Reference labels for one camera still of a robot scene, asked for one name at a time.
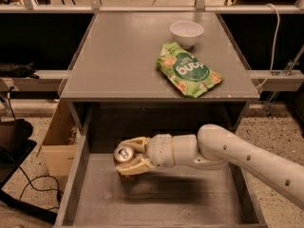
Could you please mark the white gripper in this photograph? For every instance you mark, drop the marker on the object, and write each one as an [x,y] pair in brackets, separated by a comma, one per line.
[160,150]

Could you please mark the orange soda can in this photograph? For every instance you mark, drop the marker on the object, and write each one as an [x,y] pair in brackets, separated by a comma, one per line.
[122,157]

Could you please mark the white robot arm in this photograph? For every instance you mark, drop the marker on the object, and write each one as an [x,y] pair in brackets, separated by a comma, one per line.
[211,148]

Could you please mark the open grey top drawer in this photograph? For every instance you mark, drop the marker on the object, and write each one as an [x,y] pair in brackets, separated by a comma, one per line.
[206,194]

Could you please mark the grey cabinet with top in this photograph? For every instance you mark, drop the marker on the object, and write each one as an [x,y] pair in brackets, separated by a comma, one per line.
[118,63]

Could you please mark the cardboard box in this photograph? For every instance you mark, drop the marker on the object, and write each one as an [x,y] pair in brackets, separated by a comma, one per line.
[59,144]

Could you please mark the green snack bag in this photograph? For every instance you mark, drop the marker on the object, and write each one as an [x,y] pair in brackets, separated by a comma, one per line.
[188,74]

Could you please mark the black chair base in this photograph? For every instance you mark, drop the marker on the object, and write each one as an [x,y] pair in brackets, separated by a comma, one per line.
[15,146]

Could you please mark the white ceramic bowl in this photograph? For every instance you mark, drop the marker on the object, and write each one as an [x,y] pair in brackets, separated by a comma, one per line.
[186,33]

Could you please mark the black cloth on shelf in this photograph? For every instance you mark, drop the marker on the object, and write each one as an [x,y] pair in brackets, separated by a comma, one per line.
[13,70]

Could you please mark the metal railing frame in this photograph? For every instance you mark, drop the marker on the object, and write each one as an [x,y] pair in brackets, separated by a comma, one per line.
[152,3]

